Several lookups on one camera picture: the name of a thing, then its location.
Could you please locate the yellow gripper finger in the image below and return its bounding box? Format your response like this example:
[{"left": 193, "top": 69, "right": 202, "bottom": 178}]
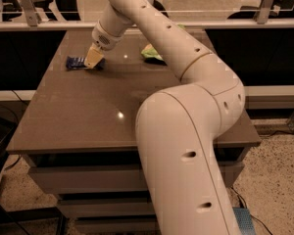
[{"left": 84, "top": 48, "right": 104, "bottom": 69}]

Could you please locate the blue rxbar blueberry bar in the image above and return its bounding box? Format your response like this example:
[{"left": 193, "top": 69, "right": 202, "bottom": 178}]
[{"left": 66, "top": 57, "right": 105, "bottom": 71}]

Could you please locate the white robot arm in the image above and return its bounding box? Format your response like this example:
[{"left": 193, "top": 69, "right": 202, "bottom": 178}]
[{"left": 85, "top": 0, "right": 245, "bottom": 235}]

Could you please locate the green snack chip bag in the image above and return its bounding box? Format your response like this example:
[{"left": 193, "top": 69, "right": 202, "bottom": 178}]
[{"left": 140, "top": 23, "right": 186, "bottom": 63}]

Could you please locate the grey drawer cabinet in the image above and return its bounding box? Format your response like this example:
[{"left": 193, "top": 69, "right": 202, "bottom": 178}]
[{"left": 9, "top": 30, "right": 256, "bottom": 235}]

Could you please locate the black office chair left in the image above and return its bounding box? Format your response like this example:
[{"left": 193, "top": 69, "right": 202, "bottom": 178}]
[{"left": 0, "top": 0, "right": 57, "bottom": 23}]

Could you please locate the blue perforated box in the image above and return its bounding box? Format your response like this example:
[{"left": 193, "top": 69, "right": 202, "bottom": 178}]
[{"left": 233, "top": 208, "right": 256, "bottom": 235}]

